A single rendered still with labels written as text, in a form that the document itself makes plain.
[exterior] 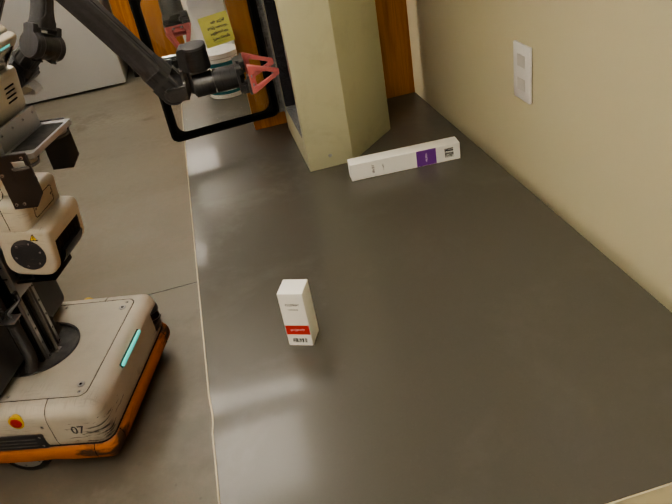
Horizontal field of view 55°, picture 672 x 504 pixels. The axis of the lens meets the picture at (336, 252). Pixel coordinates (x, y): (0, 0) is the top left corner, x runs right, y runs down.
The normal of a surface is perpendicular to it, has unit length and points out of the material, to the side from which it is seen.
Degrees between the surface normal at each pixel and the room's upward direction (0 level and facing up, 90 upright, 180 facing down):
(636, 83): 90
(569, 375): 0
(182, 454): 0
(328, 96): 90
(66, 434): 90
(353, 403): 0
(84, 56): 90
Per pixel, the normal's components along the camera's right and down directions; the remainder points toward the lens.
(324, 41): 0.23, 0.49
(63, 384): -0.16, -0.83
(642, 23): -0.96, 0.25
